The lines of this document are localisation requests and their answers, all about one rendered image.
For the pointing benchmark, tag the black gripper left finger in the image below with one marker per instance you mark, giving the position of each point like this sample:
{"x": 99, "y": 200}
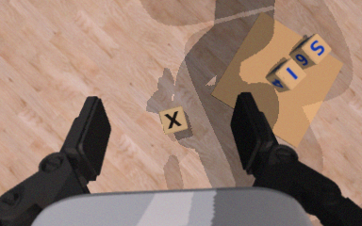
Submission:
{"x": 62, "y": 174}

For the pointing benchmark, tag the tan flat mat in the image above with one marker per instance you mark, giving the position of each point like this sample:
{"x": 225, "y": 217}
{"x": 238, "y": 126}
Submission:
{"x": 267, "y": 44}

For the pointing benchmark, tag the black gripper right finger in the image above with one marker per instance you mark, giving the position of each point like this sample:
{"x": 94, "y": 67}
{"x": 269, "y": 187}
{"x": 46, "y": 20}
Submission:
{"x": 280, "y": 169}

